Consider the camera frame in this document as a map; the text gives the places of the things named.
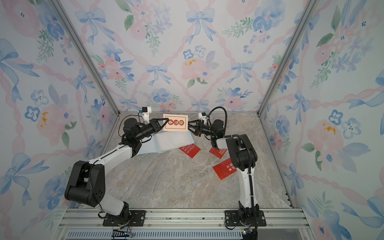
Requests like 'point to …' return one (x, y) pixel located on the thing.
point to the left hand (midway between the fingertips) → (169, 119)
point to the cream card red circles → (176, 122)
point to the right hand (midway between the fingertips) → (188, 125)
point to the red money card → (191, 150)
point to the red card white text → (219, 153)
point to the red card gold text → (225, 169)
